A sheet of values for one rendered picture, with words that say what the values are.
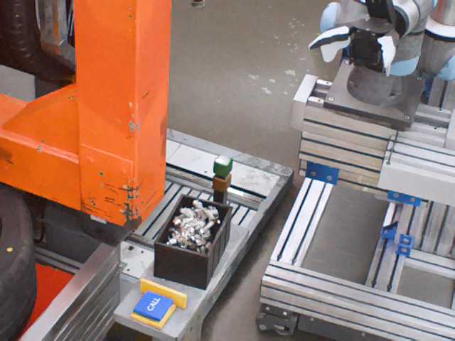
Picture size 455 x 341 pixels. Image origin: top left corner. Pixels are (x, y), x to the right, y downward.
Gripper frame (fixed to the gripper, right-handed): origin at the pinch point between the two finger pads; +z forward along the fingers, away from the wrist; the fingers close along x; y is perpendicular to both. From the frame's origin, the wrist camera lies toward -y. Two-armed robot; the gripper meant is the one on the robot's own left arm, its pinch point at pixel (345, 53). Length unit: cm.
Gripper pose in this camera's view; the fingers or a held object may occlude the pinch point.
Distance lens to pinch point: 167.1
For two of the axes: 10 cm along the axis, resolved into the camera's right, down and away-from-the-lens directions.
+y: 0.4, 8.3, 5.6
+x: -8.4, -2.7, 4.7
